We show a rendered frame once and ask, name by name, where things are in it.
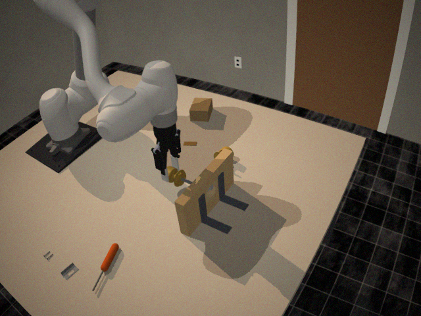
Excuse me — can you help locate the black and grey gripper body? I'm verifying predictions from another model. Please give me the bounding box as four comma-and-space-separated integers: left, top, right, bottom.
153, 123, 176, 149

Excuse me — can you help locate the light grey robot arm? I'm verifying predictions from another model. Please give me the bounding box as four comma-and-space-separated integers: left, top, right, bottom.
33, 0, 178, 155

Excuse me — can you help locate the orange-handled screwdriver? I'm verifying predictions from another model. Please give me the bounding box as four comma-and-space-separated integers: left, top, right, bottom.
93, 243, 119, 291

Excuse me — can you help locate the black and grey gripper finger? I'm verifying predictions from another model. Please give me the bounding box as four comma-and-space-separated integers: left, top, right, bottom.
151, 141, 170, 182
168, 129, 181, 171

